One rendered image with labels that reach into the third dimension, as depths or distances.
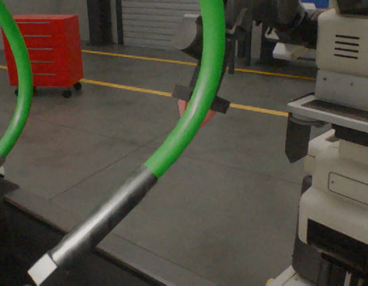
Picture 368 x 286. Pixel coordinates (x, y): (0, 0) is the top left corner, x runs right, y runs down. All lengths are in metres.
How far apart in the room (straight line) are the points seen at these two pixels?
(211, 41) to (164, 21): 7.29
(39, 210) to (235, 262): 1.49
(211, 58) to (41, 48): 4.40
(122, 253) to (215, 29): 0.38
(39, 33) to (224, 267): 3.35
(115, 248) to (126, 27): 7.56
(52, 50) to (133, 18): 3.55
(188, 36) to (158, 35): 6.92
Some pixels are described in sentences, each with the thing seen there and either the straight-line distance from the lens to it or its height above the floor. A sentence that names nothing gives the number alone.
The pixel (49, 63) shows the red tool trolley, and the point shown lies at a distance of 4.64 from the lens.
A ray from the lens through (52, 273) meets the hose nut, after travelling 0.26.
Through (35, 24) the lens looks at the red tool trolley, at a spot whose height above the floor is 0.81.
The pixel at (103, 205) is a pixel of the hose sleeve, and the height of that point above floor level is 1.16.
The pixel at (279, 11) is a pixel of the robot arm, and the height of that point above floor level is 1.22.
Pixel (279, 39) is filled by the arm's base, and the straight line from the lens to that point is 1.01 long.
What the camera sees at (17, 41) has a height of 1.23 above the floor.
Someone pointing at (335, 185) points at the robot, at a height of 0.84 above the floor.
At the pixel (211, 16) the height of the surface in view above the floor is 1.27.
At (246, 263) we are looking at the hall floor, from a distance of 2.06.
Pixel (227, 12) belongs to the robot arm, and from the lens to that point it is 0.79.
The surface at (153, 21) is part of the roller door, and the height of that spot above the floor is 0.47.
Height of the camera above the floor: 1.29
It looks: 23 degrees down
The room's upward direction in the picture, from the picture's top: straight up
